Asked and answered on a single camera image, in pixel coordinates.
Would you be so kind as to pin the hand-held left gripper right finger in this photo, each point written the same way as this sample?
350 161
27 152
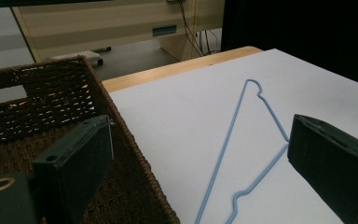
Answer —
335 168

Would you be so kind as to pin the black curtain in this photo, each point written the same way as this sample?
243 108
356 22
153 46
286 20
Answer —
307 31

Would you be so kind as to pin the beige cabinet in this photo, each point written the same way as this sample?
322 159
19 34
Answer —
105 28

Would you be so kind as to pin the brown woven wicker basket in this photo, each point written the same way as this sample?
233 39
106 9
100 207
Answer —
43 93

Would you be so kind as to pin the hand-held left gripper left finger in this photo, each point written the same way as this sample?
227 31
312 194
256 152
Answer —
74 168

